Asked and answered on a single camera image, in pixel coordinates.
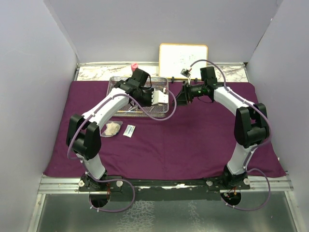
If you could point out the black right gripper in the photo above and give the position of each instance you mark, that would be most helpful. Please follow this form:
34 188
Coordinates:
182 99

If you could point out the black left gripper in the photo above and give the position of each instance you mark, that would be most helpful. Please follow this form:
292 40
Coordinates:
149 103

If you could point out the metal mesh tray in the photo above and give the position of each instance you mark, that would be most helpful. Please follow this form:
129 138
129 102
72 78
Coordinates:
128 85

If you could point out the white blue label packet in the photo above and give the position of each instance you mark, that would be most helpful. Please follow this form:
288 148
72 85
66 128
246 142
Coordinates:
129 131

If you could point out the purple cloth wrap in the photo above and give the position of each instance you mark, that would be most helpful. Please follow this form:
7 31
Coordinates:
196 142

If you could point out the white gauze bag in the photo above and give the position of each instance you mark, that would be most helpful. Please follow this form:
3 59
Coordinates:
111 128

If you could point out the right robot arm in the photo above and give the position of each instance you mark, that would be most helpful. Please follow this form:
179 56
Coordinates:
250 130

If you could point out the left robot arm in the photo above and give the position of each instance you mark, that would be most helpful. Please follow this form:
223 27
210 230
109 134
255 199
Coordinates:
84 131

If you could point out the pink lid spice bottle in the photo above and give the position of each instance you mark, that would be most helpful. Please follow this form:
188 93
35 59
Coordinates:
134 66

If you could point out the yellow framed whiteboard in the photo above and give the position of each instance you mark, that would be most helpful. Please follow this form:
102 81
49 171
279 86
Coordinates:
175 57

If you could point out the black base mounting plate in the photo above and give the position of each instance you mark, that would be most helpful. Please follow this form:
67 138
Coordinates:
117 190

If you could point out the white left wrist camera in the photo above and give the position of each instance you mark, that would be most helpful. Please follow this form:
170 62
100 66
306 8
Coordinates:
160 97

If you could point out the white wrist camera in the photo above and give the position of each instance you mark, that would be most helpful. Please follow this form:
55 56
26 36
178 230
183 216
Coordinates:
160 97
187 73

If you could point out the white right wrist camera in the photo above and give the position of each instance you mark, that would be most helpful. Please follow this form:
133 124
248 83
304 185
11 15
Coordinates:
187 73

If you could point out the aluminium frame rail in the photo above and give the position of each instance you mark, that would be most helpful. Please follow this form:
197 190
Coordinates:
50 185

